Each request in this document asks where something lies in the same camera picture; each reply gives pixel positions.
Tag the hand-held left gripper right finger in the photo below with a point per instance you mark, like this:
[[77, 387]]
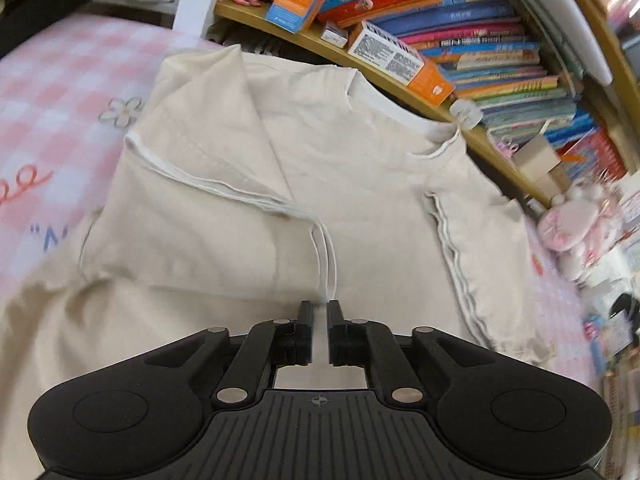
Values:
[[336, 325]]

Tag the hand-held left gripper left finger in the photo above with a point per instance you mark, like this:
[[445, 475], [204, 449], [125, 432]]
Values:
[[305, 325]]

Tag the cream t-shirt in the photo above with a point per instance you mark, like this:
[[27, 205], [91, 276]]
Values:
[[350, 185]]

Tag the small white charger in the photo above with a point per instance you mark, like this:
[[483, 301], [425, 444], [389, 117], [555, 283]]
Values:
[[465, 112]]

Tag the beige pen holder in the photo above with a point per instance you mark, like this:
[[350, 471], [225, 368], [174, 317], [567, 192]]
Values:
[[537, 160]]

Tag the pink plush rabbit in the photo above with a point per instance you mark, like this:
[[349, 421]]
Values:
[[575, 220]]

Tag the long white and orange box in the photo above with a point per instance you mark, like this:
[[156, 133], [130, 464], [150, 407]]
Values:
[[390, 55]]

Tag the small white box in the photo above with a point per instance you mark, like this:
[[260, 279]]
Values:
[[334, 35]]

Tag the row of colourful books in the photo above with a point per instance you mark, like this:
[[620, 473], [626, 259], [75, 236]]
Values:
[[475, 35]]

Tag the white and wooden bookshelf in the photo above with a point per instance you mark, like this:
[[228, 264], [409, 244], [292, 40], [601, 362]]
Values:
[[192, 0]]

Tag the pink checked cartoon desk mat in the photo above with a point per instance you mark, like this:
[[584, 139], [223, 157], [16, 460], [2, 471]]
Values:
[[50, 85]]

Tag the white tablet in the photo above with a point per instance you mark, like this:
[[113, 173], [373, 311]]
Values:
[[560, 5]]

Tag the black box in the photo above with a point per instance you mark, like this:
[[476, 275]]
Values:
[[40, 0]]

